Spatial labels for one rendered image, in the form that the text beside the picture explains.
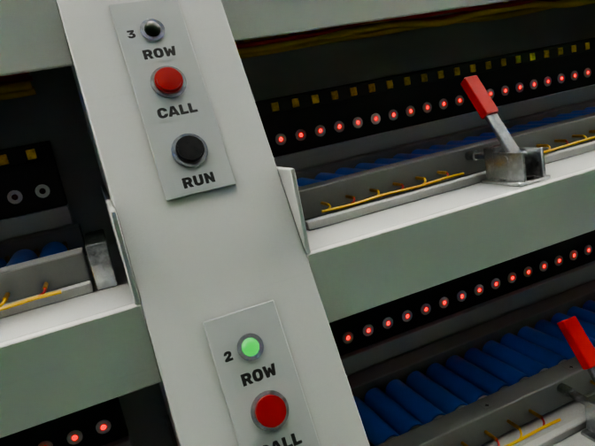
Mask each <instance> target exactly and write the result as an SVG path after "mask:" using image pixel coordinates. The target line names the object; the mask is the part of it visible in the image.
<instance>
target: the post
mask: <svg viewBox="0 0 595 446"><path fill-rule="evenodd" d="M140 1H148V0H57V4H58V9H59V13H60V16H61V19H62V23H63V26H64V29H65V33H66V39H67V42H68V45H69V49H70V52H71V55H72V59H73V65H72V66H71V68H72V71H73V77H74V80H75V84H76V87H77V90H78V93H79V97H80V100H81V106H82V109H83V112H84V116H85V119H86V122H87V125H88V129H89V134H90V138H91V141H92V144H93V148H94V151H95V154H96V157H97V163H98V166H99V170H100V173H101V176H102V180H103V183H104V185H105V188H106V190H107V192H108V194H109V197H110V198H111V200H112V204H113V206H114V208H115V211H116V212H117V216H118V219H119V223H120V228H121V232H122V235H123V239H124V242H125V245H126V249H127V254H128V258H129V261H130V264H131V268H132V271H133V275H134V278H135V284H136V287H137V290H138V294H139V297H140V301H141V305H142V307H143V313H144V317H145V320H146V323H147V327H148V330H149V333H150V337H151V343H152V346H153V349H154V353H155V356H156V359H157V363H158V369H159V372H160V375H161V379H162V381H161V382H159V386H160V389H161V393H162V396H163V399H164V403H165V406H166V411H167V414H168V416H169V419H170V421H171V425H172V428H173V430H174V436H175V439H176V442H177V445H178V446H239V444H238V441H237V438H236V433H235V429H234V427H233V424H232V420H231V418H230V414H229V411H228V406H227V403H226V400H225V396H224V394H223V390H222V387H221V384H220V379H219V376H218V373H217V370H216V366H215V364H214V361H213V355H212V353H211V349H210V346H209V342H208V340H207V337H206V333H205V329H204V325H203V322H206V321H208V320H211V319H216V318H218V317H221V316H224V315H228V314H230V313H233V312H236V311H241V310H243V309H246V308H249V307H252V306H255V305H258V304H263V303H265V302H268V301H271V300H274V304H275V307H276V310H277V312H278V315H279V318H280V321H281V324H282V329H283V332H284V334H285V337H286V340H287V344H288V346H289V349H290V354H291V356H292V359H293V362H294V366H295V368H296V371H297V376H298V378H299V381H300V385H301V388H302V390H303V393H304V396H305V400H306V403H307V407H308V410H309V412H310V415H311V418H312V421H313V425H314V429H315V432H316V434H317V437H318V440H319V443H320V446H370V445H369V442H368V439H367V435H366V432H365V429H364V427H363V424H362V421H361V418H360V415H359V411H358V408H357V405H356V403H355V400H354V397H353V394H352V390H351V387H350V384H349V381H348V379H347V376H346V373H345V370H344V366H343V363H342V360H341V358H340V355H339V352H338V349H337V346H336V342H335V339H334V336H333V334H332V331H331V328H330V325H329V323H328V318H327V315H326V312H325V310H324V307H323V304H322V301H321V297H320V294H319V291H318V289H317V286H316V283H315V280H314V277H313V273H312V270H311V267H310V265H309V262H308V259H307V256H306V254H305V249H304V246H303V243H302V241H301V238H300V235H299V232H298V228H297V225H296V222H295V220H294V217H293V214H292V211H291V208H290V204H289V201H288V198H287V196H286V193H285V190H284V187H283V185H282V180H281V177H280V174H279V172H278V170H277V167H276V164H275V161H274V157H273V154H272V151H271V149H270V146H269V143H268V140H267V136H266V133H265V130H264V128H263V125H262V122H261V119H260V116H259V112H258V109H257V106H256V104H255V101H254V98H253V95H252V92H251V88H250V85H249V82H248V80H247V77H246V74H245V71H244V69H243V64H242V61H241V59H240V56H239V53H238V50H237V47H236V43H235V40H234V37H233V35H232V32H231V29H230V26H229V24H228V19H227V16H226V13H225V11H224V8H223V5H222V2H221V0H178V3H179V5H180V8H181V11H182V16H183V19H184V22H185V25H186V28H187V30H188V33H189V38H190V41H191V44H192V47H193V50H194V52H195V55H196V58H197V63H198V66H199V69H200V72H201V74H202V77H203V80H204V84H205V88H206V91H207V94H208V96H209V99H210V102H211V106H212V110H213V113H214V116H215V118H216V121H217V124H218V128H219V130H220V135H221V138H222V141H223V143H224V146H225V150H226V152H227V155H228V160H229V163H230V165H231V168H232V172H233V174H234V177H235V180H236V185H233V186H229V187H225V188H218V189H215V190H211V191H207V192H204V193H199V194H195V195H192V196H185V197H182V198H177V199H174V200H170V201H167V200H166V197H165V194H164V190H163V188H162V184H161V181H160V178H159V175H158V169H157V167H156V164H155V160H154V157H153V155H152V151H151V146H150V143H149V140H148V136H147V134H146V131H145V127H144V124H143V119H142V116H141V113H140V110H139V107H138V103H137V101H136V97H135V92H134V89H133V86H132V83H131V80H130V77H129V73H128V69H127V65H126V62H125V59H124V56H123V53H122V49H121V47H120V41H119V38H118V35H117V32H116V29H115V26H114V23H113V20H112V15H111V11H110V8H109V4H124V3H132V2H140Z"/></svg>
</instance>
